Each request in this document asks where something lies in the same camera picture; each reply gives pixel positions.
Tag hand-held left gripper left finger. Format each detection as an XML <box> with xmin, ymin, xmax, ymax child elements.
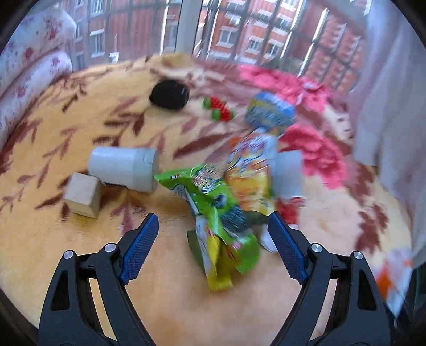
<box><xmin>38</xmin><ymin>213</ymin><xmax>159</xmax><ymax>346</ymax></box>

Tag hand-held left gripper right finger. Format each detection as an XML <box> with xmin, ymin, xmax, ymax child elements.
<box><xmin>268</xmin><ymin>211</ymin><xmax>396</xmax><ymax>346</ymax></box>

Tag green snack packet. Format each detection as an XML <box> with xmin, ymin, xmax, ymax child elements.
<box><xmin>153</xmin><ymin>163</ymin><xmax>262</xmax><ymax>293</ymax></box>

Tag blue yellow carton box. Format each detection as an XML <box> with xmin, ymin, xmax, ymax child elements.
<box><xmin>245</xmin><ymin>91</ymin><xmax>297</xmax><ymax>135</ymax></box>

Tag red toy car green wheels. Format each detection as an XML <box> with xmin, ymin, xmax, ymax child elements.
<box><xmin>202</xmin><ymin>96</ymin><xmax>235</xmax><ymax>122</ymax></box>

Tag white crumpled paper scrap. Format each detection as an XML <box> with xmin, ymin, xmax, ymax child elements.
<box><xmin>260</xmin><ymin>226</ymin><xmax>278</xmax><ymax>253</ymax></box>

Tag wooden cube block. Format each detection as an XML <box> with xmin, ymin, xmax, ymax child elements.
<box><xmin>63</xmin><ymin>172</ymin><xmax>102</xmax><ymax>219</ymax></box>

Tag grey plastic cup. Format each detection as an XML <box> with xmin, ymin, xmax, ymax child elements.
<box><xmin>88</xmin><ymin>146</ymin><xmax>158</xmax><ymax>193</ymax></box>

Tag yellow orange snack packet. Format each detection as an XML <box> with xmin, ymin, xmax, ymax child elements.
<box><xmin>224</xmin><ymin>128</ymin><xmax>278</xmax><ymax>217</ymax></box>

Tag yellow floral blanket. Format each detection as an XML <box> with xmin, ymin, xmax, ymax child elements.
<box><xmin>0</xmin><ymin>53</ymin><xmax>416</xmax><ymax>336</ymax></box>

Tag black round object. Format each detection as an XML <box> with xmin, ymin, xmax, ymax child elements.
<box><xmin>150</xmin><ymin>80</ymin><xmax>190</xmax><ymax>110</ymax></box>

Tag white curtain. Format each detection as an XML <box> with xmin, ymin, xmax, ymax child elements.
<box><xmin>346</xmin><ymin>0</ymin><xmax>426</xmax><ymax>253</ymax></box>

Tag white floral quilt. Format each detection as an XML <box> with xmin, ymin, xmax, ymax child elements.
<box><xmin>0</xmin><ymin>7</ymin><xmax>79</xmax><ymax>147</ymax></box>

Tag metal window grille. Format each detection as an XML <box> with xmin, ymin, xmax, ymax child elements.
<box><xmin>63</xmin><ymin>0</ymin><xmax>370</xmax><ymax>89</ymax></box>

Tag red brick building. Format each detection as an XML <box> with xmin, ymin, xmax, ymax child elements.
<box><xmin>63</xmin><ymin>0</ymin><xmax>370</xmax><ymax>97</ymax></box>

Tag grey window frame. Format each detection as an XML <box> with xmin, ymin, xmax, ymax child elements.
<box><xmin>175</xmin><ymin>0</ymin><xmax>204</xmax><ymax>58</ymax></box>

